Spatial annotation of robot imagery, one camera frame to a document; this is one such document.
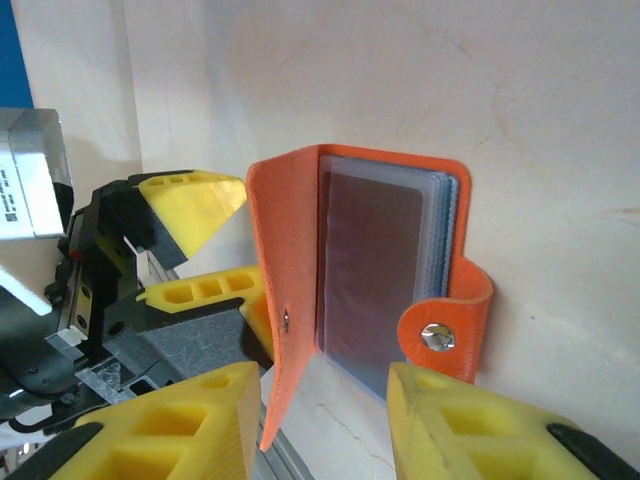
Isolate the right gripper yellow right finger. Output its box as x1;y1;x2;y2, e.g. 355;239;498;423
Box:
387;362;640;480

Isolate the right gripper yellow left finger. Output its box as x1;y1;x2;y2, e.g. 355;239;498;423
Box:
9;362;263;480

